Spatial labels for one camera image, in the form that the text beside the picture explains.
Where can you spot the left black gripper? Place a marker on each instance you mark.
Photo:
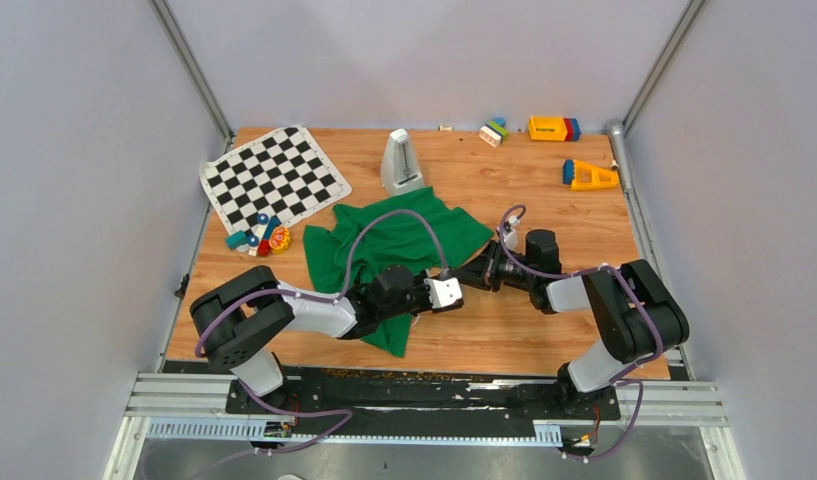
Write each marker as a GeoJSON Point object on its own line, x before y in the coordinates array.
{"type": "Point", "coordinates": [425, 288]}

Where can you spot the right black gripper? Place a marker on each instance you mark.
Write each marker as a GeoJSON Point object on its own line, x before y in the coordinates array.
{"type": "Point", "coordinates": [482, 268]}

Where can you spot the green garment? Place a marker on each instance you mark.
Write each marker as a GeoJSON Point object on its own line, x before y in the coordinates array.
{"type": "Point", "coordinates": [400, 239]}

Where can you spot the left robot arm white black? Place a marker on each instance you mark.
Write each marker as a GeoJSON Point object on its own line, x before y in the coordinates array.
{"type": "Point", "coordinates": [237, 320]}

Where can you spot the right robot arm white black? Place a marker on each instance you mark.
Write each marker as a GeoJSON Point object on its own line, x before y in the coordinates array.
{"type": "Point", "coordinates": [636, 316]}

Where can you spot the grey metronome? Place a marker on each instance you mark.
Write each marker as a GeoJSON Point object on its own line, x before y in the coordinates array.
{"type": "Point", "coordinates": [400, 171]}

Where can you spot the yellow round toy block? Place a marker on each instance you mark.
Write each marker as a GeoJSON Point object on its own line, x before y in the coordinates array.
{"type": "Point", "coordinates": [280, 240]}

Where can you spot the white green blue toy blocks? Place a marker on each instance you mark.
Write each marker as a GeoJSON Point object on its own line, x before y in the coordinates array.
{"type": "Point", "coordinates": [494, 132]}

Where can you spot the blue red toy block figure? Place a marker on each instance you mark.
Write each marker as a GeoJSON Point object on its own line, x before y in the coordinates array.
{"type": "Point", "coordinates": [258, 239]}

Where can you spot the orange blue toy ramp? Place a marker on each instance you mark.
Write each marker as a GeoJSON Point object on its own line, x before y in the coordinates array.
{"type": "Point", "coordinates": [583, 176]}

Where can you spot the yellow red blue toy block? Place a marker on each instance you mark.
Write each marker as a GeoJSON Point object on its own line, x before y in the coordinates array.
{"type": "Point", "coordinates": [555, 129]}

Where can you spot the black white checkerboard sheet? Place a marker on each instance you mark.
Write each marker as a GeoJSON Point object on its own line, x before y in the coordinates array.
{"type": "Point", "coordinates": [283, 174]}

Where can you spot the teal toy block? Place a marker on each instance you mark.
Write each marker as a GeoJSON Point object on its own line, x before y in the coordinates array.
{"type": "Point", "coordinates": [237, 241]}

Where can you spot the grey metal pipe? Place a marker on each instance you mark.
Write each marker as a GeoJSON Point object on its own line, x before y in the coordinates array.
{"type": "Point", "coordinates": [617, 136]}

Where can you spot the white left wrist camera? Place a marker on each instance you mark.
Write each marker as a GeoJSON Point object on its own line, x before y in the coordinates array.
{"type": "Point", "coordinates": [444, 295]}

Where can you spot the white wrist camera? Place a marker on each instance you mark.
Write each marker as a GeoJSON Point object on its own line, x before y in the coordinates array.
{"type": "Point", "coordinates": [444, 295]}
{"type": "Point", "coordinates": [509, 236]}

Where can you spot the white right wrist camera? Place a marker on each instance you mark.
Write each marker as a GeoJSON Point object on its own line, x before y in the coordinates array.
{"type": "Point", "coordinates": [509, 236]}

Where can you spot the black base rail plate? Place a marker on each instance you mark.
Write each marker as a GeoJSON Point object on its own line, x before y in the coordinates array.
{"type": "Point", "coordinates": [435, 404]}

